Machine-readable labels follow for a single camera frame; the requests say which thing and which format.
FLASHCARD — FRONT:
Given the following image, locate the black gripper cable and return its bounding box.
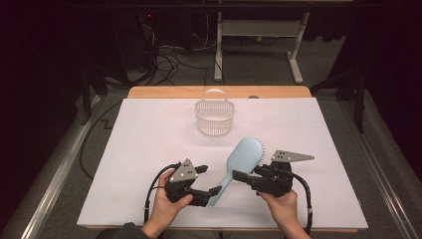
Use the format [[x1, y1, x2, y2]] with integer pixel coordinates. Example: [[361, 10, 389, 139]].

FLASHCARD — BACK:
[[291, 172, 314, 236], [142, 161, 183, 226]]

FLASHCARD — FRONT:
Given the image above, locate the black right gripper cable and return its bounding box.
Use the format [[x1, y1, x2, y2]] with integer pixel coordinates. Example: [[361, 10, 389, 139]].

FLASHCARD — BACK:
[[291, 172, 314, 236]]

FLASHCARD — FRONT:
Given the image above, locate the black metal stand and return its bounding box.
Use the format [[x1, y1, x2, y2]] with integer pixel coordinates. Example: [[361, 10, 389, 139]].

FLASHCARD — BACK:
[[310, 63, 369, 134], [79, 63, 110, 126]]

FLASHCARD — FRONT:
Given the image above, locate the person's left hand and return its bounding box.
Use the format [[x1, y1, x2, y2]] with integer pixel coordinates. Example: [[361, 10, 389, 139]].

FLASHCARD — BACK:
[[145, 168, 194, 233]]

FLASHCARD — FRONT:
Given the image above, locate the black floor cable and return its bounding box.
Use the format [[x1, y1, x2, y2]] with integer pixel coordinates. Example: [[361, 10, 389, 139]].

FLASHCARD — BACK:
[[79, 99, 123, 181]]

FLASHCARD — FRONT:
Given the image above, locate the light blue hairbrush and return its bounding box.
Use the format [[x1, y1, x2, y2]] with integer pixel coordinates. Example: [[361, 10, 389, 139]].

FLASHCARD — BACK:
[[207, 136, 267, 207]]

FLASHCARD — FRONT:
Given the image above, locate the black computer case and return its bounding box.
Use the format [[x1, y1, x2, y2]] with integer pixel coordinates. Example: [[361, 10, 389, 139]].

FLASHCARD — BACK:
[[110, 9, 157, 73]]

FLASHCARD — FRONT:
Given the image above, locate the tangle of black cables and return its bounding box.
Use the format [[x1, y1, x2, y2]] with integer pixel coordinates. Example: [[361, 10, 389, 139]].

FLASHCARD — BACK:
[[138, 23, 210, 86]]

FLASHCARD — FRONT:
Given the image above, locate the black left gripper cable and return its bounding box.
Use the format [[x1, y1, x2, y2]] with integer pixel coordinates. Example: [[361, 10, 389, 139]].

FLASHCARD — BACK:
[[142, 161, 183, 226]]

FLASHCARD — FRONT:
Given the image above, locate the white metal desk frame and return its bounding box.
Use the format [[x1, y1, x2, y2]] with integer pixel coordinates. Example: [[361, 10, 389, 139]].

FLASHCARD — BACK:
[[213, 11, 312, 86]]

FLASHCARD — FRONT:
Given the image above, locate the aluminium floor rail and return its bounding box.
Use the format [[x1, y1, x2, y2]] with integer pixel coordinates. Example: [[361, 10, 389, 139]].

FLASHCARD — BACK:
[[0, 94, 103, 239], [337, 99, 422, 239]]

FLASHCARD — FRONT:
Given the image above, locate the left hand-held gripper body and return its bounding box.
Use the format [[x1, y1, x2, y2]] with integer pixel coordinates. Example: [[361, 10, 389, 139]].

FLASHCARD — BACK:
[[164, 157, 213, 208]]

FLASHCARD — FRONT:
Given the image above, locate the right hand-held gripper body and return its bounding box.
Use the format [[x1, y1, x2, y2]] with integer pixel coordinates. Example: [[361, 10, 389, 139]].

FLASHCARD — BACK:
[[247, 149, 316, 198]]

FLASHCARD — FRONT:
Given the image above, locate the white plastic basket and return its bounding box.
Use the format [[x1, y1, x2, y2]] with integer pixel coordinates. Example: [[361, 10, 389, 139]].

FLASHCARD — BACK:
[[194, 88, 236, 136]]

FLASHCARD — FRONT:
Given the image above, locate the person's right hand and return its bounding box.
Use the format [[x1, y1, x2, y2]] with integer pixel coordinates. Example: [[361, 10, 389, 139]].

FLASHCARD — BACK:
[[258, 188, 305, 233]]

